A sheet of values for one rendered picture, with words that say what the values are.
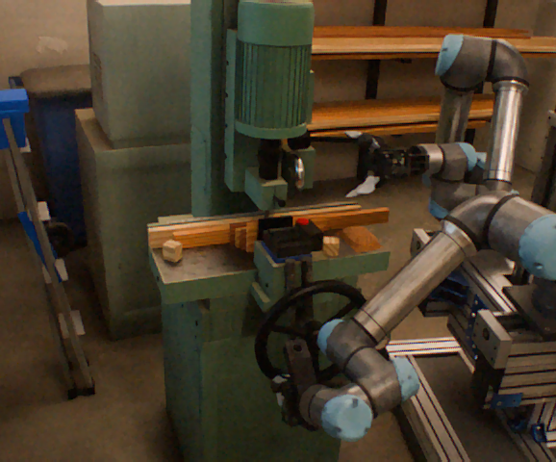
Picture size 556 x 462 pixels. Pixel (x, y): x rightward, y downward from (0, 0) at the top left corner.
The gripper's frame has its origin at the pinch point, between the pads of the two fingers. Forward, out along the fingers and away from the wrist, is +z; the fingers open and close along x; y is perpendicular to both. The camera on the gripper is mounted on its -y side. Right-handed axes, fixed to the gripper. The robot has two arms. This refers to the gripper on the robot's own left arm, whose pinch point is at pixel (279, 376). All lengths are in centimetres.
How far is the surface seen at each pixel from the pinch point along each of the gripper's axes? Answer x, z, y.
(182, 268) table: -14.5, 18.7, -26.5
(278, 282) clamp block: 4.4, 4.6, -20.3
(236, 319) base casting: -2.5, 20.3, -12.1
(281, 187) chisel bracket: 12.4, 15.6, -43.2
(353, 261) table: 28.9, 14.5, -22.1
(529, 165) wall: 333, 266, -70
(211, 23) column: 0, 17, -87
